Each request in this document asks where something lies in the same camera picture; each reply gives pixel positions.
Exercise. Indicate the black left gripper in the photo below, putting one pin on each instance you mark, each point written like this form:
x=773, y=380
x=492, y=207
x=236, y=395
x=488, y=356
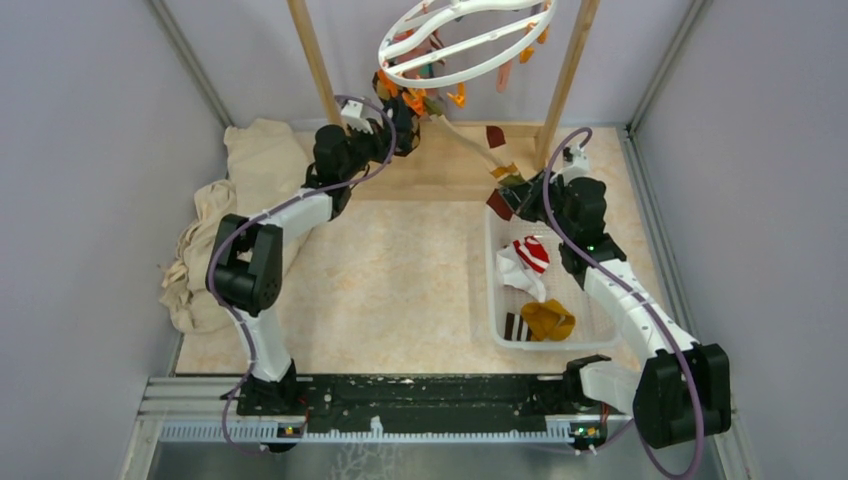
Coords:
x=380, y=139

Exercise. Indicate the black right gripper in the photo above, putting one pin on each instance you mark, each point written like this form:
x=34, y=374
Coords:
x=526, y=196

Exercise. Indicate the red white striped sock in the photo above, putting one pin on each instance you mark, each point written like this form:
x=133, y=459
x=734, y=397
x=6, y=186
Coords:
x=533, y=253

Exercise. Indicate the beige striped ribbed sock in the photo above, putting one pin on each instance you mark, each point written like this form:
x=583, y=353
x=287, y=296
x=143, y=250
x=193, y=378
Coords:
x=488, y=144

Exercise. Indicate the mustard yellow sock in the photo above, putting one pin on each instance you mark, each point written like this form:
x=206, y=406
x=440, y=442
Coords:
x=548, y=321

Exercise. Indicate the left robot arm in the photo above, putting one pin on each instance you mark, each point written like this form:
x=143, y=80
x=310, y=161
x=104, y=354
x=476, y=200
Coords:
x=245, y=273

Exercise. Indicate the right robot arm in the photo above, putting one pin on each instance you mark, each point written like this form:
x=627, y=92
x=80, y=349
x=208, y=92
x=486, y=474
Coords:
x=642, y=331

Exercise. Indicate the white round clip hanger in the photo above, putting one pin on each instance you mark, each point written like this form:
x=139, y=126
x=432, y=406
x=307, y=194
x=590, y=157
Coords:
x=437, y=44

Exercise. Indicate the beige crumpled cloth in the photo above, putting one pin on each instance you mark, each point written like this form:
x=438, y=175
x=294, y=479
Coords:
x=266, y=165

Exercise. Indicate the orange clothes clip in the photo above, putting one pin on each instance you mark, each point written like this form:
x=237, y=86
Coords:
x=415, y=100

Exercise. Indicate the white perforated plastic basket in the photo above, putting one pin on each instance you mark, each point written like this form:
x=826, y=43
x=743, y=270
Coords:
x=506, y=325

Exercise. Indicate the pink sock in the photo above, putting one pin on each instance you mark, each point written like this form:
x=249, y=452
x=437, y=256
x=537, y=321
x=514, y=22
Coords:
x=503, y=76

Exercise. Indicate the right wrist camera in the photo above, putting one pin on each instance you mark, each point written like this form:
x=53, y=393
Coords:
x=578, y=165

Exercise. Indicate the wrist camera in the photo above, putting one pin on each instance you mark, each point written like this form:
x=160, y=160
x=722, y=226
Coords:
x=353, y=113
x=578, y=165

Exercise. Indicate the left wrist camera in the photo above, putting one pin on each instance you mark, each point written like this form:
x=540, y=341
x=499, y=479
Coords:
x=353, y=113

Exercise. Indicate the wooden hanger stand frame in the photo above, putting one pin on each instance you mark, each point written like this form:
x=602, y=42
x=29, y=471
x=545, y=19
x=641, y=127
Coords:
x=447, y=155

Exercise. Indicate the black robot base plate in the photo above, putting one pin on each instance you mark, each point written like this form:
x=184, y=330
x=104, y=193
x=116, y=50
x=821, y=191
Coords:
x=416, y=403

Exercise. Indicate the aluminium rail front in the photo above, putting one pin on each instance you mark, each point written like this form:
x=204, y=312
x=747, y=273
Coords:
x=202, y=407

